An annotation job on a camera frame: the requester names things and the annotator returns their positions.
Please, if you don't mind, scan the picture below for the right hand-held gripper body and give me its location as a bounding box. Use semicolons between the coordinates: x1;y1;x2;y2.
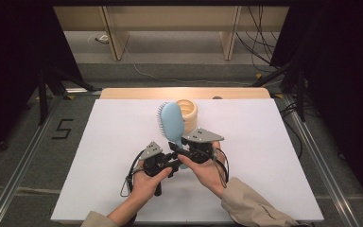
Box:
182;127;225;165

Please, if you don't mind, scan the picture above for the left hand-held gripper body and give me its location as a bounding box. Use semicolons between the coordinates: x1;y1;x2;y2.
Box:
138;141;171;197

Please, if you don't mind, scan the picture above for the light blue hairbrush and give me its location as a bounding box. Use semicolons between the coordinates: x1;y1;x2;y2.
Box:
156;101;190;170

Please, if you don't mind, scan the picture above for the cream ringed cup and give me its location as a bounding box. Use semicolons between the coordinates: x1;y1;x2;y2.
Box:
175;98;199;135

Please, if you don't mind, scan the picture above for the person's right hand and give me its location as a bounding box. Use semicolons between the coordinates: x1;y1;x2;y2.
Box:
178;141;231;199

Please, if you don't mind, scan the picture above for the person's left hand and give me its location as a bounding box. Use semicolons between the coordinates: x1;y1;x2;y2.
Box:
131;160;174;206

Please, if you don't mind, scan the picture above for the white board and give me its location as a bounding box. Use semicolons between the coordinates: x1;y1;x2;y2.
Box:
50;98;325;223

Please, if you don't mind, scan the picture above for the black metal stand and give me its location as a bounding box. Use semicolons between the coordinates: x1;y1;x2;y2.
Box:
251;61;306;122
37;61;102;127

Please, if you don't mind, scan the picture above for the beige wooden desk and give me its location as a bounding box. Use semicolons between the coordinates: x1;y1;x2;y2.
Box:
52;5;289;61

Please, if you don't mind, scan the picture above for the black curtain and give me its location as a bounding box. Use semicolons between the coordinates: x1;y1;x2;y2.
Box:
0;0;83;162
269;0;363;216

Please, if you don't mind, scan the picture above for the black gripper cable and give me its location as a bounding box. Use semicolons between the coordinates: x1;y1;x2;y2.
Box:
120;150;146;199
212;147;231;189

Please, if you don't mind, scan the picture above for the aluminium rail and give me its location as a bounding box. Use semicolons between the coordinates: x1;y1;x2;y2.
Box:
0;94;69;227
283;94;360;227

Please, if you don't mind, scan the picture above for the bundle of black cables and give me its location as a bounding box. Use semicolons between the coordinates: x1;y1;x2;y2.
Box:
235;5;285;74

